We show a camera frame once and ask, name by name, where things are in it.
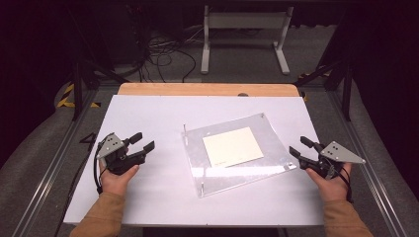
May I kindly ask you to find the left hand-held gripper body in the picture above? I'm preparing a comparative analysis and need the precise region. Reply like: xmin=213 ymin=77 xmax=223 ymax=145
xmin=96 ymin=132 xmax=147 ymax=176

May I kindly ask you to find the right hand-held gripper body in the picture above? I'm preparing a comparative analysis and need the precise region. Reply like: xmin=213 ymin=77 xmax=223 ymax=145
xmin=297 ymin=140 xmax=367 ymax=181

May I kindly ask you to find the clear acrylic photo frame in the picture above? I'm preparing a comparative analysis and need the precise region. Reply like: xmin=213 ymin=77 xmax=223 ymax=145
xmin=181 ymin=112 xmax=297 ymax=198

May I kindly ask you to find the printed photo card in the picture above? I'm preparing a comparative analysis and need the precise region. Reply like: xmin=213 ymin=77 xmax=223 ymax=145
xmin=202 ymin=126 xmax=265 ymax=169

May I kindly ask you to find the person's left hand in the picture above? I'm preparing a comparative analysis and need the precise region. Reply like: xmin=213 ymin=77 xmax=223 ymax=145
xmin=99 ymin=157 xmax=140 ymax=198

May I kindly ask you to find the person's right hand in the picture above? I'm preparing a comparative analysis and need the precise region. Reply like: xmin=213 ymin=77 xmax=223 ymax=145
xmin=304 ymin=163 xmax=353 ymax=202

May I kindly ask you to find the white board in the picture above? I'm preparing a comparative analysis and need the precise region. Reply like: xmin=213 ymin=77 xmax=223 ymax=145
xmin=62 ymin=94 xmax=325 ymax=228

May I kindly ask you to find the black metal stand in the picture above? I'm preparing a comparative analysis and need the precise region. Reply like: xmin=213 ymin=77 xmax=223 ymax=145
xmin=64 ymin=48 xmax=130 ymax=121
xmin=293 ymin=57 xmax=356 ymax=121

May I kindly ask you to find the yellow black floor tape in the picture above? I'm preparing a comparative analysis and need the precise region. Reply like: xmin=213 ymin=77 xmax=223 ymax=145
xmin=56 ymin=83 xmax=102 ymax=110

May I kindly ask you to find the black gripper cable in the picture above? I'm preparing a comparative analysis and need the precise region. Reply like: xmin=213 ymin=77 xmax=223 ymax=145
xmin=93 ymin=142 xmax=105 ymax=196
xmin=339 ymin=163 xmax=355 ymax=203

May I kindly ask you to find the aluminium floor rail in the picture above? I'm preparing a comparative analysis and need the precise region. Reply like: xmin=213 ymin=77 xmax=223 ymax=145
xmin=329 ymin=88 xmax=411 ymax=237
xmin=12 ymin=88 xmax=102 ymax=237

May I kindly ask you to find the black floor cable bundle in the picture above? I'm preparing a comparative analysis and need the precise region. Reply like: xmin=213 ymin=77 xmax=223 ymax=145
xmin=136 ymin=31 xmax=199 ymax=84

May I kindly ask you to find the white metal desk frame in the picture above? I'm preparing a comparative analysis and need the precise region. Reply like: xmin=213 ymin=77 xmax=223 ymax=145
xmin=200 ymin=4 xmax=295 ymax=76

